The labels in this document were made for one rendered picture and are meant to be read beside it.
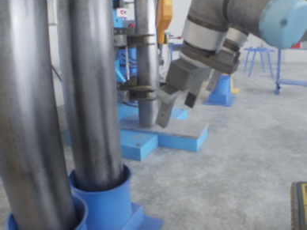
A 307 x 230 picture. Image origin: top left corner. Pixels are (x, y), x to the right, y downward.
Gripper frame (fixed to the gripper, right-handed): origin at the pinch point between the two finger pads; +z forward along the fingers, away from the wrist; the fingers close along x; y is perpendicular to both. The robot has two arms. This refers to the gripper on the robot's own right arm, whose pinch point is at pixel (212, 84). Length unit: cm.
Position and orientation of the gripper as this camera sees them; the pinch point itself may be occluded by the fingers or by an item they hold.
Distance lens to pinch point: 92.4
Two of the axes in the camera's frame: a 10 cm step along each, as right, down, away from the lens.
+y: 8.7, 4.4, -2.2
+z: -3.8, 8.9, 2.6
